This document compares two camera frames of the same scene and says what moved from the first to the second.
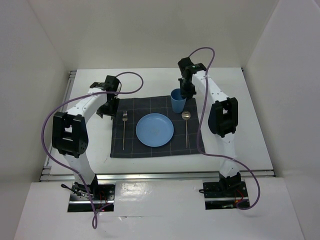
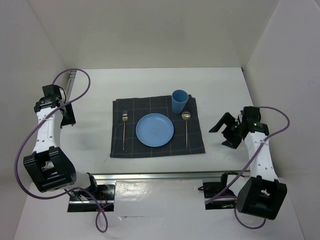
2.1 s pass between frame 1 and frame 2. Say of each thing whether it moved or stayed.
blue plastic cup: stayed
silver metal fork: stayed
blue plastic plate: stayed
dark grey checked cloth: stayed
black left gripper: moved
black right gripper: moved
